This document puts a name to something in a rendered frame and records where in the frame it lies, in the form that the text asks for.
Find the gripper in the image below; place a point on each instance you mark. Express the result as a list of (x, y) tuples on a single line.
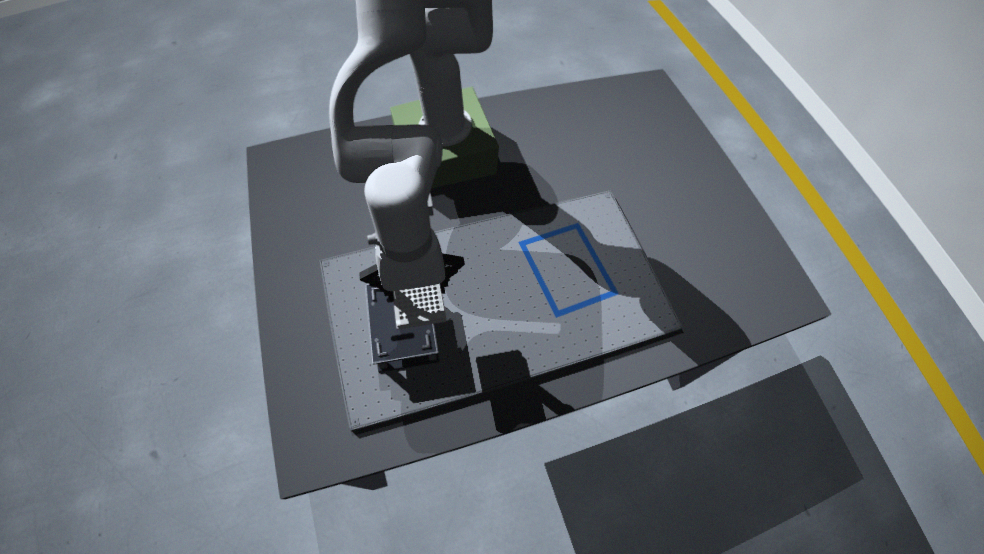
[(426, 271)]

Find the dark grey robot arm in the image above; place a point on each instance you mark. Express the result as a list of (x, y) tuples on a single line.
[(407, 156)]

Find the blue tape outline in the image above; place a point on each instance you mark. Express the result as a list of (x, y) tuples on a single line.
[(542, 284)]

